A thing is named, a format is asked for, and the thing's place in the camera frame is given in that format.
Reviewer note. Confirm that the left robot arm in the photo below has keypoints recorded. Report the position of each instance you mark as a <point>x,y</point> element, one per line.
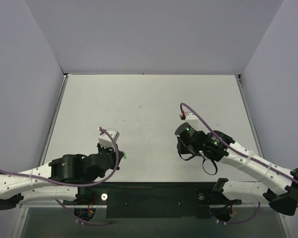
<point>61,178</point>

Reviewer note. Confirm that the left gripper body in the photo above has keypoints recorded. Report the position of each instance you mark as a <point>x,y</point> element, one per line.
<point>111,153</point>

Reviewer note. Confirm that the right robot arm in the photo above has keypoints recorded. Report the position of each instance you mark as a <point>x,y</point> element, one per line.
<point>273,185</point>

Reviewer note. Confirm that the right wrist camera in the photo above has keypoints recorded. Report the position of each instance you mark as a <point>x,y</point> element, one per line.
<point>189,118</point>

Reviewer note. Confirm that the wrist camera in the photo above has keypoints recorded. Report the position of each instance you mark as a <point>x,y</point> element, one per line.
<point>189,118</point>
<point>108,139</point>

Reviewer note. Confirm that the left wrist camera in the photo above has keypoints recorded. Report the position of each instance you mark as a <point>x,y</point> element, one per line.
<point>108,139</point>

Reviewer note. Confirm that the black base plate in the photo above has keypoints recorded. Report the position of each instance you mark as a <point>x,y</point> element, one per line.
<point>155,199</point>

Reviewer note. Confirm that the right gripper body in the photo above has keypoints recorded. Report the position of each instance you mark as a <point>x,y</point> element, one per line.
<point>181,148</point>

